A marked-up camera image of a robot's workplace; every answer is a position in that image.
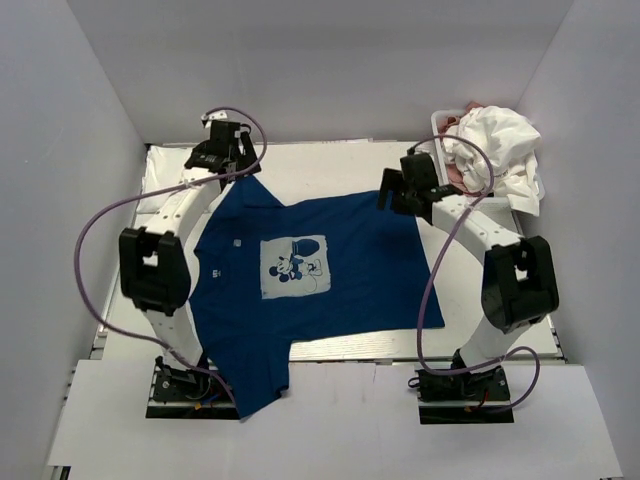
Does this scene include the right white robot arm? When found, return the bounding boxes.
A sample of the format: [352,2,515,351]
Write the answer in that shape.
[377,153,559,402]

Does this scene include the pink clothes in basket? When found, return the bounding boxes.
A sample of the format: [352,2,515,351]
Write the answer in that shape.
[432,102,490,196]

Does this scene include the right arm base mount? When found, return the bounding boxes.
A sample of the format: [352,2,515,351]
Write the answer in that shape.
[408,367,514,425]

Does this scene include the white t shirt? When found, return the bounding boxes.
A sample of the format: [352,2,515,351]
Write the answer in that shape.
[458,106,541,217]
[136,146,193,214]

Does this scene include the blue t shirt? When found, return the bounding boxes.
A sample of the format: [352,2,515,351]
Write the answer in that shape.
[190,177,445,417]

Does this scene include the white perforated basket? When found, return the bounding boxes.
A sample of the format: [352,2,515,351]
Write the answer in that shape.
[430,108,546,201]

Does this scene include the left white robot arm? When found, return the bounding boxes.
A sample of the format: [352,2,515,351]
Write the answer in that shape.
[119,108,260,399]

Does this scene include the white folded t shirt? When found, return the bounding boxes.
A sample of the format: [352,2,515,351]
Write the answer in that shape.
[136,146,193,214]

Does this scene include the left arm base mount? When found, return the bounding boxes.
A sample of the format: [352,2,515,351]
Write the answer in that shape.
[145,356,239,420]

